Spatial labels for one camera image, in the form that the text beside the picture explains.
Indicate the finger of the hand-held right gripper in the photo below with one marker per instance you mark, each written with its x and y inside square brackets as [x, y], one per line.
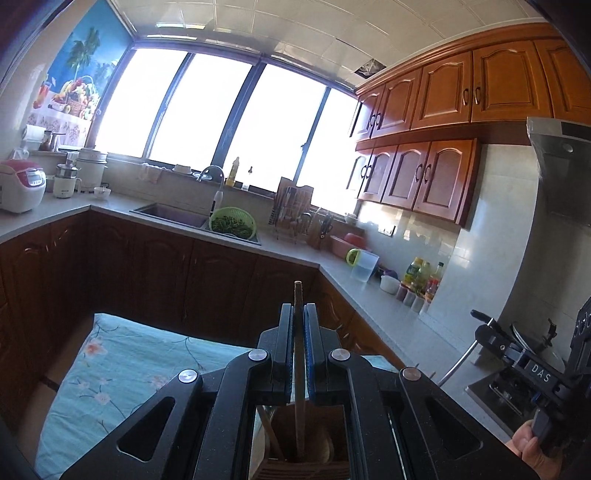
[491, 332]

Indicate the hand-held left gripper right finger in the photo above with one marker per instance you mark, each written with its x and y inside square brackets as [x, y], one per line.
[310, 341]

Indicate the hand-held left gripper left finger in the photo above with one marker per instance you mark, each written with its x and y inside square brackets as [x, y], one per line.
[290, 337]

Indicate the wooden chopstick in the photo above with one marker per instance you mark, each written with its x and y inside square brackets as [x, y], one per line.
[298, 295]
[270, 434]

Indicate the metal chopstick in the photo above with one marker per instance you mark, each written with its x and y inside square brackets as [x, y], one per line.
[455, 364]

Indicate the wooden utensil holder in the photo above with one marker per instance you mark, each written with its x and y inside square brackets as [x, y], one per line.
[300, 470]

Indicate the person's right hand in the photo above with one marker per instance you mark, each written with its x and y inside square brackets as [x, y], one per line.
[528, 447]

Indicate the black wok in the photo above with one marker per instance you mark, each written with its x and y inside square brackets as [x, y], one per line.
[538, 348]

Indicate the gas stove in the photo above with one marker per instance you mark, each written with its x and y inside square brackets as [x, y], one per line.
[485, 401]

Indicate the seasoning jar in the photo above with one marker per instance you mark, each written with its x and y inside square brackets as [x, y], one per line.
[401, 294]
[426, 308]
[409, 297]
[418, 304]

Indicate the bottle with red label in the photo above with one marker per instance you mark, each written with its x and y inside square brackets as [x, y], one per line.
[434, 284]

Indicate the grey kitchen countertop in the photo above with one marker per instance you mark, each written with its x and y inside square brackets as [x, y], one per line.
[392, 323]

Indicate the white cup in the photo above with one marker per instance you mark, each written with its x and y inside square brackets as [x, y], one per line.
[389, 285]

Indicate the oil bottle with green cap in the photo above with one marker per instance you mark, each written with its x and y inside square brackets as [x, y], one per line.
[412, 274]

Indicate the knife block with scissors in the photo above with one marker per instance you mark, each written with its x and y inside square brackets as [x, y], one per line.
[321, 230]

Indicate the green colander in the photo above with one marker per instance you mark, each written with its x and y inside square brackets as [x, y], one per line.
[233, 221]

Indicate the dish drying rack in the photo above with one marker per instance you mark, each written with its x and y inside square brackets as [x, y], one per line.
[293, 207]

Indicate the white bowl on sill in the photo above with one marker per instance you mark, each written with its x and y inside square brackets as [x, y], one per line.
[351, 218]

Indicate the wooden base cabinets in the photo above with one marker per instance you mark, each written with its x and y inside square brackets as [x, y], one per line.
[138, 277]

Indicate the steel sink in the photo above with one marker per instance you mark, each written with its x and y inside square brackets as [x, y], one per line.
[171, 212]

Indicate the steel range hood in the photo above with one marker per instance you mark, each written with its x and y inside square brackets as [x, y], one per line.
[563, 175]

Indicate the yellow bottle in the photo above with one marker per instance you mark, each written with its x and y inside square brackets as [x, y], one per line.
[233, 173]

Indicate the floral teal tablecloth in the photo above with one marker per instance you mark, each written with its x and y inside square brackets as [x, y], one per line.
[115, 360]

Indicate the curved steel faucet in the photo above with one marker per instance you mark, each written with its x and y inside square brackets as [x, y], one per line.
[212, 167]

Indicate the soap dish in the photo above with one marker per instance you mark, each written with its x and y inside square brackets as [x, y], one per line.
[183, 169]

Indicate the pale cloth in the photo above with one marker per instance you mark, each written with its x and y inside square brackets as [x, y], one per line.
[151, 172]

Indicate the large kitchen window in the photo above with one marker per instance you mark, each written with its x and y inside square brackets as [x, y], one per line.
[207, 115]

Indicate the small white bowl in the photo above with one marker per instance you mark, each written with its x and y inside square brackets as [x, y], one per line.
[102, 193]

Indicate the large white cooker pot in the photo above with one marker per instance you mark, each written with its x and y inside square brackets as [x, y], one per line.
[92, 168]

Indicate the small white blender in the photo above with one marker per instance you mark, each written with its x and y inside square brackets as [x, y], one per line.
[64, 184]

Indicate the white rice cooker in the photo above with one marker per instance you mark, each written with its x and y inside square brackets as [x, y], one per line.
[21, 184]

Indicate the dark brown jar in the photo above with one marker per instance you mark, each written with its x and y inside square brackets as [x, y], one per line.
[47, 142]

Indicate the paper towel roll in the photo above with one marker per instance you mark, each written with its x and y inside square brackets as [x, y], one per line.
[34, 137]

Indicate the wooden wall cabinets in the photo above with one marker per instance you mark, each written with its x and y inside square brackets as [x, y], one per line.
[443, 115]

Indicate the palm and fruit wall poster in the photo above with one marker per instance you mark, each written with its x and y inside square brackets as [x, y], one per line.
[78, 55]

